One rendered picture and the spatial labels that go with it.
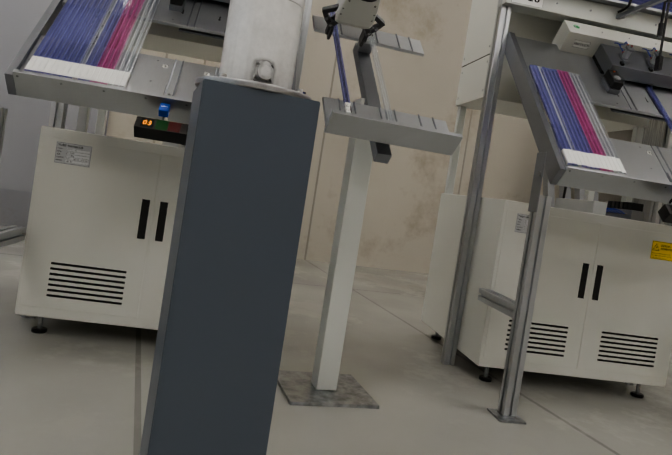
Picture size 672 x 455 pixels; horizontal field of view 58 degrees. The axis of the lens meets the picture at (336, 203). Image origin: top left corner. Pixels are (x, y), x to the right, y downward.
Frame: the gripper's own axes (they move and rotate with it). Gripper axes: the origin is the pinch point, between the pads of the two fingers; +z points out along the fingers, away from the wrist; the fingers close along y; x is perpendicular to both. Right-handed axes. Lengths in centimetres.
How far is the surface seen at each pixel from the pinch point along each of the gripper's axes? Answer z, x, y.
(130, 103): 19, 19, 51
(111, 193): 58, 21, 55
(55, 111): 63, -11, 77
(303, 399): 53, 81, -1
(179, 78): 18.7, 7.7, 40.5
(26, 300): 81, 47, 75
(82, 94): 20, 18, 63
